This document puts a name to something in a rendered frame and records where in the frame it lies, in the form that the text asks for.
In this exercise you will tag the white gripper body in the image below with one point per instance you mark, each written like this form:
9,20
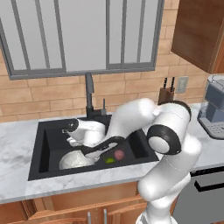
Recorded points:
76,142

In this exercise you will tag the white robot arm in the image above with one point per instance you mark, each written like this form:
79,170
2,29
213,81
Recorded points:
166,178

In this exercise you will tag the white bowl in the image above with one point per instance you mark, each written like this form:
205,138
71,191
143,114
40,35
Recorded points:
74,160

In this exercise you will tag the black sink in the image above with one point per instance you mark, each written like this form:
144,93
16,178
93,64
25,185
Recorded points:
52,151

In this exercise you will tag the green lime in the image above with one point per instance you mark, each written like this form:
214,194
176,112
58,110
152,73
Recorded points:
110,160

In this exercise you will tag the black tap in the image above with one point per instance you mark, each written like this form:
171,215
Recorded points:
89,87

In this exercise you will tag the brown base cupboard door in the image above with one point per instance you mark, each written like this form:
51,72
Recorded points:
125,211
67,215

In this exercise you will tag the brown knife block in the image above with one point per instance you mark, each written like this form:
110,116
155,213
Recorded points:
165,95

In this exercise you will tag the grey framed window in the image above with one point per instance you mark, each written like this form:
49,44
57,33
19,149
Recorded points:
84,35

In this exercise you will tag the grey coffee machine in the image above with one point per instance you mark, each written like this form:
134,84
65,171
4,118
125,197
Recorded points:
214,110

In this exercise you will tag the grey dishwasher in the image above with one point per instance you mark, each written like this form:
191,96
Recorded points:
204,207

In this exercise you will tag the grey wall socket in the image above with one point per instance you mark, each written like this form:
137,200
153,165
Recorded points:
182,84

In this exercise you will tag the brown wall cupboard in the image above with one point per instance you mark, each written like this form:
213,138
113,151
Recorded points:
198,32

